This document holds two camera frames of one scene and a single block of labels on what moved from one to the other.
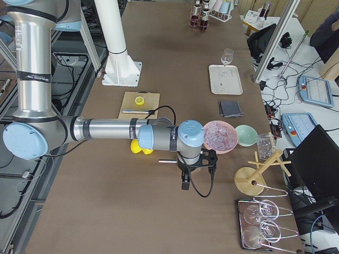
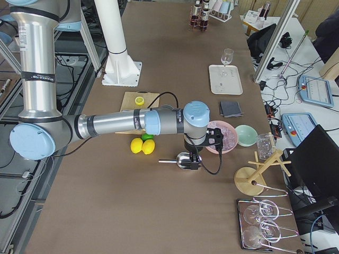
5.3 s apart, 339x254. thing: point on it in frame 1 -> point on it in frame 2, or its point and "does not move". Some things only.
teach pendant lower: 297,126 does not move
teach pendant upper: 315,90 does not move
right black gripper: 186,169 -> 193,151
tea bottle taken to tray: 205,18 does not move
